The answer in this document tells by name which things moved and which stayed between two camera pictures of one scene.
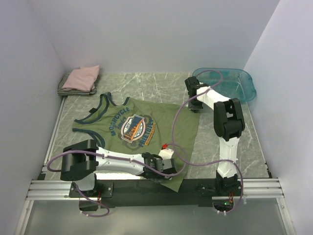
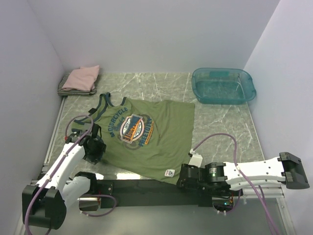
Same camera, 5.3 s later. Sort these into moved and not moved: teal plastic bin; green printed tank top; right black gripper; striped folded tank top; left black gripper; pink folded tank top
Moved: left black gripper; right black gripper
Not moved: pink folded tank top; teal plastic bin; striped folded tank top; green printed tank top
